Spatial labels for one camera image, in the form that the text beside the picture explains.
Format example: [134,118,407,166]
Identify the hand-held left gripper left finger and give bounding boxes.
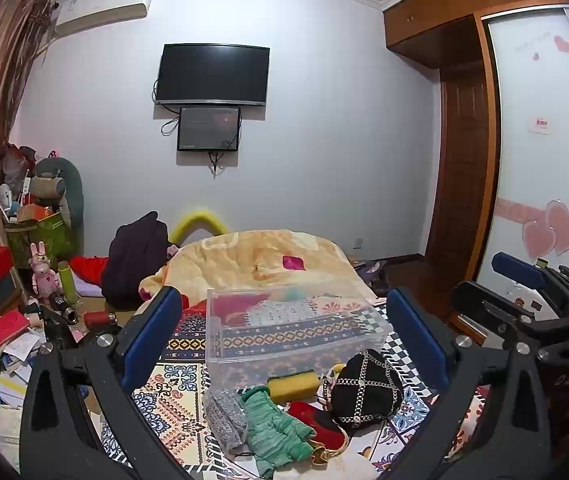
[18,286,200,480]

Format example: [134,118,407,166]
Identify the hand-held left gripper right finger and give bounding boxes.
[387,286,553,480]

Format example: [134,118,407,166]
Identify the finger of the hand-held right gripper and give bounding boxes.
[451,280,569,342]
[492,251,548,291]

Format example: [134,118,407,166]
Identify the black hat with chain net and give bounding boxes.
[332,349,405,430]

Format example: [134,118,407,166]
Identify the grey gloves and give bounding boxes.
[203,388,250,456]

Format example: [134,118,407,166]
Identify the red cloth piece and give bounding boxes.
[287,400,348,453]

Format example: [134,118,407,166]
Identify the yellow cloth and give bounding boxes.
[267,371,319,404]

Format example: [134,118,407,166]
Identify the clear plastic storage box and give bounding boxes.
[206,285,394,391]

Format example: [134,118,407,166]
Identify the green knitted gloves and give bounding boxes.
[241,385,317,478]

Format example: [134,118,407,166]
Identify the red thermos bottle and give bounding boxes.
[83,311,118,330]

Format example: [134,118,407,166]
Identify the patterned bed sheet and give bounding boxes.
[99,295,490,480]

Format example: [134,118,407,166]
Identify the purple slipper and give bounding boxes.
[359,260,390,291]

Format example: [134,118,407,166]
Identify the dark backpack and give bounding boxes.
[102,211,170,309]

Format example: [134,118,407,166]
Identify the red fabric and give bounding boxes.
[182,292,265,326]

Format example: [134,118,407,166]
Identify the red garment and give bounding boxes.
[72,255,112,286]

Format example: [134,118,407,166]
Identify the green cylinder bottle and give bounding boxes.
[58,260,79,306]

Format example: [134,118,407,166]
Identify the brown wooden door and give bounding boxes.
[425,60,490,263]

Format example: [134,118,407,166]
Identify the yellow plush blanket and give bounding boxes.
[139,229,373,306]

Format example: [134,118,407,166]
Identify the yellow foam tube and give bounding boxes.
[169,210,230,247]

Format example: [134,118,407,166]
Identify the pink rabbit toy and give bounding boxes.
[28,241,60,306]

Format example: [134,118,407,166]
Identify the pale knitted cloth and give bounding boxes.
[244,297,311,326]

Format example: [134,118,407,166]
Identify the wooden wardrobe with heart doors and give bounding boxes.
[383,0,569,301]

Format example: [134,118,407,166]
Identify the green shopping bag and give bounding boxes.
[7,210,78,271]

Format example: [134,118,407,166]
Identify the red book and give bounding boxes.
[0,310,31,352]

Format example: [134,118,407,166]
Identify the gold heart hairband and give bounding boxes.
[309,427,351,464]

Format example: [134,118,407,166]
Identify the grey green plush pillow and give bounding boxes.
[34,156,84,241]

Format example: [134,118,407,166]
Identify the white air conditioner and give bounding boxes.
[54,0,152,37]

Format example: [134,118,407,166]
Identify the black camera lens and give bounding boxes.
[48,291,79,326]

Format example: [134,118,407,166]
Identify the small wall-mounted monitor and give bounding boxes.
[177,106,242,152]

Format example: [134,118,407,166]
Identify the wall-mounted black television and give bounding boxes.
[154,43,270,107]

